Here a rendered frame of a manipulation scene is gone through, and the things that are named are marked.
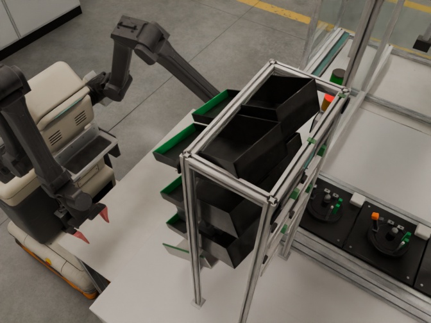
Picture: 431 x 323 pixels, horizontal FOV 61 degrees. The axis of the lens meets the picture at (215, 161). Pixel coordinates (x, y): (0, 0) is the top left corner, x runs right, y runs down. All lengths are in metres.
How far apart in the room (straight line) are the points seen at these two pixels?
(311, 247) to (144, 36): 0.90
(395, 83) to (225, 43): 2.07
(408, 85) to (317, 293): 1.34
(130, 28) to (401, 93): 1.55
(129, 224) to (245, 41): 2.81
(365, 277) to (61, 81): 1.22
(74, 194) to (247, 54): 2.87
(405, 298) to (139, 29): 1.19
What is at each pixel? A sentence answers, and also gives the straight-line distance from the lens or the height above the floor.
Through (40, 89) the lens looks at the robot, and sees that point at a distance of 1.34.
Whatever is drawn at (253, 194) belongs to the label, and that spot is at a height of 1.66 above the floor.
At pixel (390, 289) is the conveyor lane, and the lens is 1.40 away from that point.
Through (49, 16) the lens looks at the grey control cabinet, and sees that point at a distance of 4.32.
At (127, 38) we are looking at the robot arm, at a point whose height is 1.56.
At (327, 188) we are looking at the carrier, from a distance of 1.51.
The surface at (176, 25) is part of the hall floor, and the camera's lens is 4.21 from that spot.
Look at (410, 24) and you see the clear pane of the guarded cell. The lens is 2.44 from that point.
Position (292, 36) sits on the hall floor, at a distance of 4.12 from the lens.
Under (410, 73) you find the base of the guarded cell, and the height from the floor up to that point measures 0.86.
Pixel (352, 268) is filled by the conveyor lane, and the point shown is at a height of 0.96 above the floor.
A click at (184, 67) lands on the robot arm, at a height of 1.46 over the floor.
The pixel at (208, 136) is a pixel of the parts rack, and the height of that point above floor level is 1.66.
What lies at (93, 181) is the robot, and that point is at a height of 0.80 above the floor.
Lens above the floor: 2.16
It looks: 51 degrees down
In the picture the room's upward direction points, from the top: 1 degrees clockwise
